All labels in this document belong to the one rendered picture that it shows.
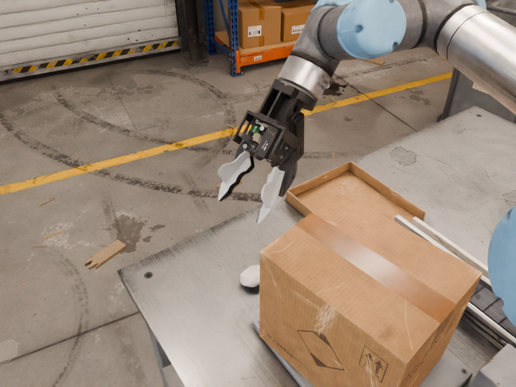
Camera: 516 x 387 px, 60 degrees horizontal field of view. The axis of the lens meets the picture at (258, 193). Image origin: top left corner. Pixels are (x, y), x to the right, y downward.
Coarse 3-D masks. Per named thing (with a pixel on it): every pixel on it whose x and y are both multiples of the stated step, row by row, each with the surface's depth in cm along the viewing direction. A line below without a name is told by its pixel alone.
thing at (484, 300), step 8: (480, 288) 103; (472, 296) 101; (480, 296) 101; (488, 296) 101; (472, 304) 100; (480, 304) 100; (488, 304) 100; (496, 304) 100; (488, 312) 98; (496, 312) 98; (496, 320) 96; (504, 320) 96; (504, 328) 95; (512, 328) 95
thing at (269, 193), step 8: (272, 176) 69; (280, 176) 70; (264, 184) 67; (272, 184) 69; (280, 184) 70; (264, 192) 67; (272, 192) 70; (264, 200) 68; (272, 200) 70; (264, 208) 71; (272, 208) 70; (264, 216) 71
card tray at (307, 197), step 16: (320, 176) 138; (336, 176) 143; (352, 176) 143; (368, 176) 139; (288, 192) 132; (304, 192) 137; (320, 192) 137; (336, 192) 137; (352, 192) 137; (368, 192) 137; (384, 192) 135; (304, 208) 127; (384, 208) 131; (400, 208) 131; (416, 208) 127
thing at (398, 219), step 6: (396, 216) 110; (402, 222) 108; (408, 222) 108; (408, 228) 107; (414, 228) 107; (420, 234) 105; (432, 240) 103; (438, 246) 102; (450, 252) 101; (480, 282) 95; (486, 282) 94
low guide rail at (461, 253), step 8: (416, 224) 116; (424, 224) 114; (424, 232) 115; (432, 232) 112; (440, 240) 111; (448, 240) 110; (448, 248) 110; (456, 248) 108; (464, 256) 107; (472, 256) 106; (472, 264) 106; (480, 264) 104
